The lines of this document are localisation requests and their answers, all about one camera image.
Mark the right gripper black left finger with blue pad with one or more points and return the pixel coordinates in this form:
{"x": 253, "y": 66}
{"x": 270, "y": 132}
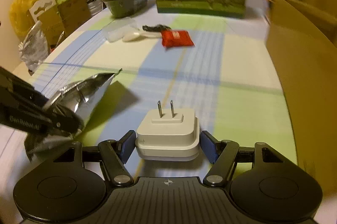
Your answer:
{"x": 115, "y": 155}

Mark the checked tablecloth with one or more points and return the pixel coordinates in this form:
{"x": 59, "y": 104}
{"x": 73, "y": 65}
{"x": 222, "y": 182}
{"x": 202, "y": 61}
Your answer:
{"x": 227, "y": 77}

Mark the white crumpled plastic bag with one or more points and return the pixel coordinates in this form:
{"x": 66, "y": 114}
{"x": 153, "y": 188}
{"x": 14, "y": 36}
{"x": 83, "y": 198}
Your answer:
{"x": 34, "y": 49}

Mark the white plastic spoon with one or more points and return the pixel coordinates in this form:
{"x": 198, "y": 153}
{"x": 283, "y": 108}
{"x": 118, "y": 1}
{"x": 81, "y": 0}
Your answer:
{"x": 133, "y": 36}

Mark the brown cardboard cartons stack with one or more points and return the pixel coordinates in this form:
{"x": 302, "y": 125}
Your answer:
{"x": 59, "y": 20}

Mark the red snack packet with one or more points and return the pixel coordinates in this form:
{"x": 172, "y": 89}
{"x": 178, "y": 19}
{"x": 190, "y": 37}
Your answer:
{"x": 171, "y": 38}

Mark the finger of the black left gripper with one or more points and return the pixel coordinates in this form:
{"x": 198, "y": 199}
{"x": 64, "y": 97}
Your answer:
{"x": 64, "y": 119}

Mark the yellow plastic bag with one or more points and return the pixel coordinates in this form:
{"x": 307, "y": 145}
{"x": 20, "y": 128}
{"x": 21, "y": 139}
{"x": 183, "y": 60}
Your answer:
{"x": 20, "y": 17}

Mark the white power adapter plug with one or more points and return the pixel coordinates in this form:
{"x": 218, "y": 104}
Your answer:
{"x": 168, "y": 135}

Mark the silver foil bag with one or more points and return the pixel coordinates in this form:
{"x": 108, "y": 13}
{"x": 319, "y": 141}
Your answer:
{"x": 82, "y": 97}

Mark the brown cardboard box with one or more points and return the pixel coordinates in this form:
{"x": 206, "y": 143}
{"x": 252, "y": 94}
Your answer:
{"x": 302, "y": 46}

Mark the clear plastic box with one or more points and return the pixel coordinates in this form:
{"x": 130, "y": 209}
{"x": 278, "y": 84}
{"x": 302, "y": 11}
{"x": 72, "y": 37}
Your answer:
{"x": 116, "y": 29}

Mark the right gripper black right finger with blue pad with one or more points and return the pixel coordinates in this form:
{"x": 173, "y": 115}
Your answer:
{"x": 221, "y": 155}

